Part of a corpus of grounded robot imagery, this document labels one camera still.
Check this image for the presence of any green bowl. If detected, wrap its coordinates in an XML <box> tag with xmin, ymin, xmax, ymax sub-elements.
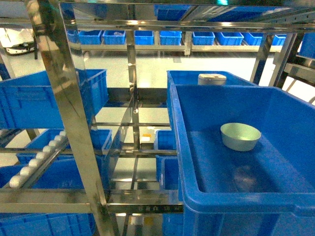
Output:
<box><xmin>220</xmin><ymin>122</ymin><xmax>261</xmax><ymax>152</ymax></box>

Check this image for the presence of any white container in bin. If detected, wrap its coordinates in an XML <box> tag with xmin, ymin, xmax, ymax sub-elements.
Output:
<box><xmin>197</xmin><ymin>73</ymin><xmax>227</xmax><ymax>85</ymax></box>

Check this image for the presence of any steel shelf rack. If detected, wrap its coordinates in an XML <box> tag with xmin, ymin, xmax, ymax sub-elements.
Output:
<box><xmin>2</xmin><ymin>0</ymin><xmax>315</xmax><ymax>236</ymax></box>

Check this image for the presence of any large blue bin front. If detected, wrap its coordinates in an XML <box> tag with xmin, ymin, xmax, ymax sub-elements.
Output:
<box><xmin>170</xmin><ymin>85</ymin><xmax>315</xmax><ymax>236</ymax></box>

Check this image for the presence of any blue bin upper left shelf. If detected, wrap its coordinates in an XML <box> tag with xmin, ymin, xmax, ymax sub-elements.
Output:
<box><xmin>0</xmin><ymin>69</ymin><xmax>109</xmax><ymax>129</ymax></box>

